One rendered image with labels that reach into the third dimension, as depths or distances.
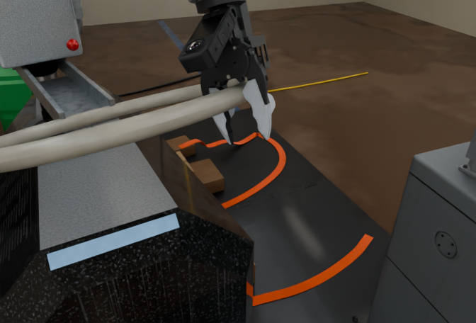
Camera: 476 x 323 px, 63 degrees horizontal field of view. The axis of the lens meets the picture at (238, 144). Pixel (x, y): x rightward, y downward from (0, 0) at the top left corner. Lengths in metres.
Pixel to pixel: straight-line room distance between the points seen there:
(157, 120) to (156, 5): 6.01
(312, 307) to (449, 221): 0.81
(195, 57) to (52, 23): 0.77
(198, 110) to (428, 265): 1.04
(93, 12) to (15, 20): 5.20
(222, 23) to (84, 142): 0.23
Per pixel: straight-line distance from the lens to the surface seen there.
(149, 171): 1.19
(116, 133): 0.47
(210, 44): 0.49
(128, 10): 6.41
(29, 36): 1.21
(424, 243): 1.37
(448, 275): 1.34
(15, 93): 3.00
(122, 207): 1.08
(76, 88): 1.15
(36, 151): 0.50
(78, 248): 1.02
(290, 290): 1.88
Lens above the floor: 1.49
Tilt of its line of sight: 31 degrees down
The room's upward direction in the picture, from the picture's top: straight up
